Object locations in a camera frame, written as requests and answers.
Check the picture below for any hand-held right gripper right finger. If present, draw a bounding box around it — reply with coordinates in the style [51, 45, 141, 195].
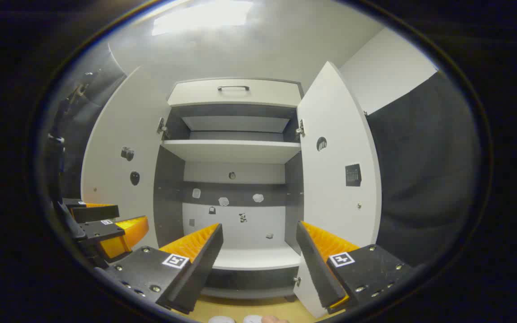
[295, 220, 414, 314]

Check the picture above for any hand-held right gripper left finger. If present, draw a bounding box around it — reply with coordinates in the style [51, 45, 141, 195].
[99, 222, 224, 315]

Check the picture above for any white shoe cabinet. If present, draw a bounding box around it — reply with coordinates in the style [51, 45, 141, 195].
[153, 77, 305, 300]

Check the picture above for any white cabinet door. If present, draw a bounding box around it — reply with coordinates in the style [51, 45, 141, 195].
[294, 61, 382, 319]
[80, 66, 171, 252]

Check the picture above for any white cabinet shelf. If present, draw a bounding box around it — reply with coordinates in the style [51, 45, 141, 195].
[162, 140, 302, 164]

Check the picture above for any black backdrop cloth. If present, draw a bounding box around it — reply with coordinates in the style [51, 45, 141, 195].
[365, 72, 483, 267]

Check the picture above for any white drawer front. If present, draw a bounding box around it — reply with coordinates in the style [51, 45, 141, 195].
[167, 79, 303, 108]

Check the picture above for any ceiling light panel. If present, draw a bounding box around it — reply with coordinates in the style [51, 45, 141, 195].
[152, 0, 254, 36]

